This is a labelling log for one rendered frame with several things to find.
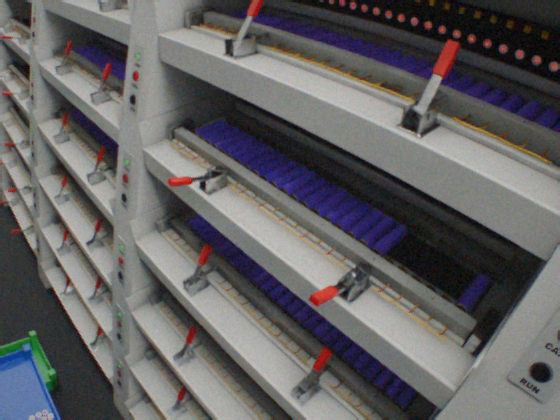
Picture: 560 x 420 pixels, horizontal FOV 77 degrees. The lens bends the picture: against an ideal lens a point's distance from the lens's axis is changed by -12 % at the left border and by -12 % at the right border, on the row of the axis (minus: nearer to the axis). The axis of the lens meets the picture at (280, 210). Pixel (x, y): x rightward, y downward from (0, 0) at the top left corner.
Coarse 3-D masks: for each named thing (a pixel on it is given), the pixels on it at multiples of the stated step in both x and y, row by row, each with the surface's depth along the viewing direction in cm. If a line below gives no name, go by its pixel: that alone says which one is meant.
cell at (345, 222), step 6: (366, 204) 55; (354, 210) 54; (360, 210) 54; (366, 210) 54; (342, 216) 53; (348, 216) 53; (354, 216) 53; (360, 216) 53; (336, 222) 52; (342, 222) 52; (348, 222) 52; (354, 222) 53; (342, 228) 52; (348, 228) 52
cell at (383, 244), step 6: (396, 228) 51; (402, 228) 51; (390, 234) 50; (396, 234) 50; (402, 234) 51; (384, 240) 49; (390, 240) 49; (396, 240) 50; (378, 246) 48; (384, 246) 49; (390, 246) 49; (384, 252) 48
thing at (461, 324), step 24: (192, 144) 66; (240, 168) 60; (240, 192) 58; (264, 192) 56; (288, 216) 54; (312, 216) 52; (336, 240) 49; (384, 264) 46; (384, 288) 44; (408, 288) 43; (408, 312) 42; (432, 312) 42; (456, 312) 40
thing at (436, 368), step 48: (144, 144) 68; (192, 192) 60; (240, 240) 55; (288, 240) 52; (480, 240) 48; (288, 288) 51; (384, 336) 41; (432, 336) 41; (480, 336) 38; (432, 384) 38
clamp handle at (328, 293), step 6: (354, 276) 43; (342, 282) 43; (348, 282) 43; (354, 282) 44; (324, 288) 41; (330, 288) 41; (336, 288) 42; (342, 288) 42; (312, 294) 39; (318, 294) 40; (324, 294) 40; (330, 294) 40; (336, 294) 41; (312, 300) 39; (318, 300) 39; (324, 300) 39
